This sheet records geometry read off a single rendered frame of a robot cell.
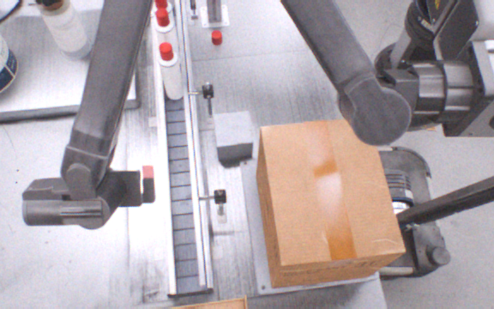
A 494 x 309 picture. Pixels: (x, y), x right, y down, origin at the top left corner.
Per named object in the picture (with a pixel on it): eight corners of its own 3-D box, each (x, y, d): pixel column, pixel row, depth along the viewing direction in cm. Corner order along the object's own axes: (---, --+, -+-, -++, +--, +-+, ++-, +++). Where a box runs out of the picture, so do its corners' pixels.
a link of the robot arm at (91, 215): (109, 233, 66) (106, 196, 65) (62, 233, 66) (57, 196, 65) (121, 215, 73) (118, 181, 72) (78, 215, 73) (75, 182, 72)
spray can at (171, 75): (165, 86, 129) (153, 39, 111) (183, 84, 130) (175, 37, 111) (166, 101, 127) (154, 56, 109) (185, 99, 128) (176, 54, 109)
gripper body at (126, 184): (81, 169, 78) (65, 182, 71) (141, 167, 78) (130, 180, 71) (85, 204, 79) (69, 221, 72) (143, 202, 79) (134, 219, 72)
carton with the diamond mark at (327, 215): (256, 174, 121) (260, 126, 97) (342, 166, 123) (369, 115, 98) (271, 289, 108) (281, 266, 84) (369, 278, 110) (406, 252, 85)
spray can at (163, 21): (162, 56, 134) (150, 5, 116) (180, 54, 135) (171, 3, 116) (164, 69, 132) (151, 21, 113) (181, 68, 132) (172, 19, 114)
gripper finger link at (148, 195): (123, 156, 86) (108, 169, 77) (160, 155, 86) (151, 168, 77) (125, 190, 87) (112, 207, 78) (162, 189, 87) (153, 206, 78)
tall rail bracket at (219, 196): (199, 209, 119) (194, 187, 104) (226, 206, 119) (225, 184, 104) (200, 221, 117) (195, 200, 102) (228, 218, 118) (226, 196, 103)
